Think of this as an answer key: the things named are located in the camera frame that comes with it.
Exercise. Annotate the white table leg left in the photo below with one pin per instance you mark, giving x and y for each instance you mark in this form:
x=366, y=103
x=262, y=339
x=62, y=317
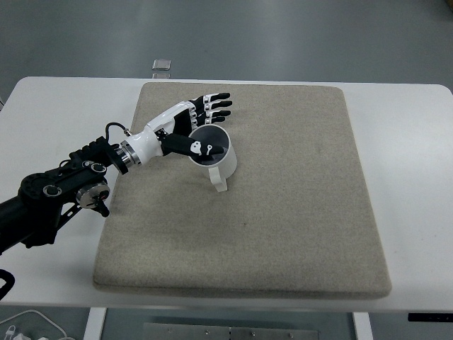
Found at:
x=95, y=323

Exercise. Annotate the white table leg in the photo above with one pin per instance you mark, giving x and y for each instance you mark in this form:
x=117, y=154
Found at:
x=95, y=323
x=362, y=325

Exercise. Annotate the clear floor marker plate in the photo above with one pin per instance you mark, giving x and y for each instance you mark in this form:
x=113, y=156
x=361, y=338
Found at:
x=161, y=69

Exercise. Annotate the grey metal base plate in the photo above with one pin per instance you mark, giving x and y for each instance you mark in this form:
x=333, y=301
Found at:
x=188, y=331

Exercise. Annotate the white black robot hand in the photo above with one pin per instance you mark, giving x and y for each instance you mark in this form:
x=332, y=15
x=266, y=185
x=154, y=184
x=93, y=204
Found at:
x=169, y=131

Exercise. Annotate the black table control panel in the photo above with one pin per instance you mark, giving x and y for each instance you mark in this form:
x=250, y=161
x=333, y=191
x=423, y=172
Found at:
x=431, y=317

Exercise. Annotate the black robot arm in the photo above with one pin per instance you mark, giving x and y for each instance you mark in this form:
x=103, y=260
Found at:
x=47, y=201

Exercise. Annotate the beige felt mat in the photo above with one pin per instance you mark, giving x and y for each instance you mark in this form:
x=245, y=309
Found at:
x=295, y=221

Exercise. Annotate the white ribbed mug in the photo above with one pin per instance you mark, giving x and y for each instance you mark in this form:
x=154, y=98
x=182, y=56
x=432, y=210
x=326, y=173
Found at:
x=219, y=167

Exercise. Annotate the white table leg right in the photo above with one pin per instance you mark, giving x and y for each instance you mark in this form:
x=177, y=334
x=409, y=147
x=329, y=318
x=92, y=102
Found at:
x=362, y=325

